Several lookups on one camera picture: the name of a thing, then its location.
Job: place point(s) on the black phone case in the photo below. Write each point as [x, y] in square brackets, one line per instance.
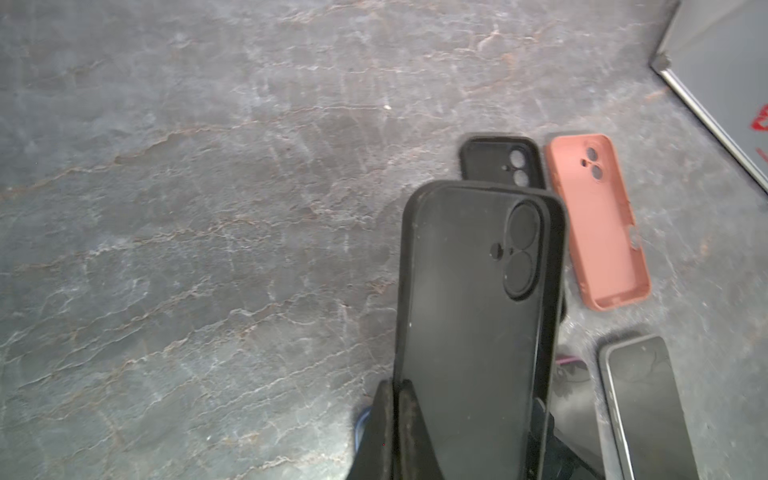
[479, 304]
[507, 160]

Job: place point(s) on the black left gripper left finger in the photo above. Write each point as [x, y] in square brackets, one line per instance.
[374, 433]

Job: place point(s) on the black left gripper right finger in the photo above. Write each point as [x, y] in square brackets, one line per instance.
[415, 457]

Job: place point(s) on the silver aluminium case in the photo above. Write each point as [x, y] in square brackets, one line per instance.
[713, 55]

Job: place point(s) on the pink phone case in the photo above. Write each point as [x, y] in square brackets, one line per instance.
[609, 265]

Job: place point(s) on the black smartphone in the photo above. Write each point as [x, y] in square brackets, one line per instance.
[645, 410]

